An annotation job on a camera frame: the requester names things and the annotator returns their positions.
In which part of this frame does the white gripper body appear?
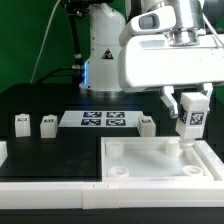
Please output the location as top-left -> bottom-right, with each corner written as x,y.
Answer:
118,35 -> 224,92

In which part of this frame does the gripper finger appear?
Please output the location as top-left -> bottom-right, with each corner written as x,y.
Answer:
198,83 -> 213,104
160,86 -> 178,118

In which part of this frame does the white square tabletop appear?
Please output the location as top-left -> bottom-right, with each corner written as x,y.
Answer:
101,137 -> 215,182

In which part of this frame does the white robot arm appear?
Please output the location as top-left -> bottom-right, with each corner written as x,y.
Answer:
60,0 -> 224,118

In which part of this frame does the white marker sheet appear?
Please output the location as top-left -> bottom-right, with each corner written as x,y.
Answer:
59,111 -> 142,128

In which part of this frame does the white left fence piece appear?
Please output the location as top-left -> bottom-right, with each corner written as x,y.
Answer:
0,141 -> 8,167

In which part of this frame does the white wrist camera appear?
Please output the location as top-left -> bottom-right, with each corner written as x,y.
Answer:
119,6 -> 176,46

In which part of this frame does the white right fence rail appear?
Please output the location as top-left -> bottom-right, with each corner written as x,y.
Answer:
194,140 -> 224,181

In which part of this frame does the white fence rail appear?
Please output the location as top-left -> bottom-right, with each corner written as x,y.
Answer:
0,181 -> 224,209
194,140 -> 224,181

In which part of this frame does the black cable bundle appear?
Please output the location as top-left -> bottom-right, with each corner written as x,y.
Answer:
35,66 -> 84,84

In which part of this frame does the white cable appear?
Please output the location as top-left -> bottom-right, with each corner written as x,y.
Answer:
30,0 -> 63,84

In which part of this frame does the white front fence rail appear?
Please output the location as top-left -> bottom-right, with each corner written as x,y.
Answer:
0,181 -> 224,209

